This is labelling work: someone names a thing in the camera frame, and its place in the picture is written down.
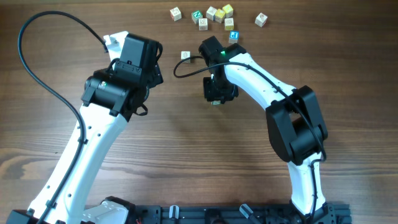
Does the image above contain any white M picture block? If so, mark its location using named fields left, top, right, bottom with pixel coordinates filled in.
left=198, top=18, right=208, bottom=30

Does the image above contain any red K picture block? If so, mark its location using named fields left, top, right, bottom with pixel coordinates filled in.
left=255, top=12, right=268, bottom=27

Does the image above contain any red picture block far left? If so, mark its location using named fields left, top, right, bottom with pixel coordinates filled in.
left=170, top=7, right=182, bottom=21

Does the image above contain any green N letter block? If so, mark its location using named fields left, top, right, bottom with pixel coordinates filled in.
left=192, top=10, right=203, bottom=24

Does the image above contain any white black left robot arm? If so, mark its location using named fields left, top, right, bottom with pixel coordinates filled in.
left=7, top=31, right=163, bottom=223

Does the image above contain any blue P letter block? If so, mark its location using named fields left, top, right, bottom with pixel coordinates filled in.
left=228, top=30, right=239, bottom=44

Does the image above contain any yellow block top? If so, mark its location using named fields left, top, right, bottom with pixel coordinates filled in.
left=222, top=4, right=234, bottom=18

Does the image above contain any white blue picture block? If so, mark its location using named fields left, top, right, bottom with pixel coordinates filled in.
left=206, top=6, right=217, bottom=21

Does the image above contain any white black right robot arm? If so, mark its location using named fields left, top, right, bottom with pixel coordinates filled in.
left=198, top=36, right=328, bottom=223

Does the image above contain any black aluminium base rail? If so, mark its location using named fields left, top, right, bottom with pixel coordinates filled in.
left=74, top=203, right=352, bottom=224

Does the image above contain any green Z white block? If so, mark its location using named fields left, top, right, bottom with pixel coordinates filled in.
left=181, top=51, right=191, bottom=63

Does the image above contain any yellow block left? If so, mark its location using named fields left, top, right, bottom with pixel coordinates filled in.
left=215, top=9, right=226, bottom=23

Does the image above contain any yellow white picture block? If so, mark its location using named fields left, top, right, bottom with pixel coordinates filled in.
left=224, top=17, right=234, bottom=30

